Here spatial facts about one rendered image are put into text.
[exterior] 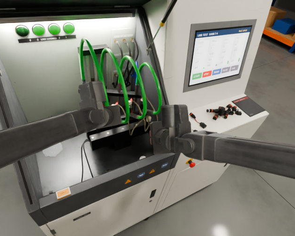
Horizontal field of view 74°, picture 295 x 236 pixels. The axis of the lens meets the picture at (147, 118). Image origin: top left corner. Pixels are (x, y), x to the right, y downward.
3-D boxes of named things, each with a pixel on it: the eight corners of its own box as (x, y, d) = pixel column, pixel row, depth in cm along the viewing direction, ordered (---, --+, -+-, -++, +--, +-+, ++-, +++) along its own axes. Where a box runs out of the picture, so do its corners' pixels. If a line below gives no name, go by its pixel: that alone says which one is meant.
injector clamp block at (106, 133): (93, 158, 105) (91, 141, 94) (87, 144, 111) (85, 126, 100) (149, 139, 119) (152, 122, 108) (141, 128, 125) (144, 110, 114)
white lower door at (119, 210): (70, 258, 132) (45, 225, 84) (69, 254, 134) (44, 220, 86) (153, 214, 159) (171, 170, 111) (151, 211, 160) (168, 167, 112)
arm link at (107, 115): (89, 129, 53) (110, 125, 53) (83, 104, 53) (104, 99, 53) (95, 128, 60) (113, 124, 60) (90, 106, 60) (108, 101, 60)
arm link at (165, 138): (167, 155, 49) (188, 152, 51) (166, 128, 49) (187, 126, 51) (159, 150, 56) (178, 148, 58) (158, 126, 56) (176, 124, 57)
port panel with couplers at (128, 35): (113, 85, 116) (113, 32, 94) (111, 82, 118) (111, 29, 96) (133, 81, 121) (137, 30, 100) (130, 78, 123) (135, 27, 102)
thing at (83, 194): (49, 222, 85) (39, 208, 74) (47, 212, 87) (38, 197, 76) (168, 170, 110) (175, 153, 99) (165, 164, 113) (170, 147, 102)
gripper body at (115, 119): (88, 110, 66) (82, 109, 59) (118, 104, 66) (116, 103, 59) (92, 129, 66) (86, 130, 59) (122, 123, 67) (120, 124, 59)
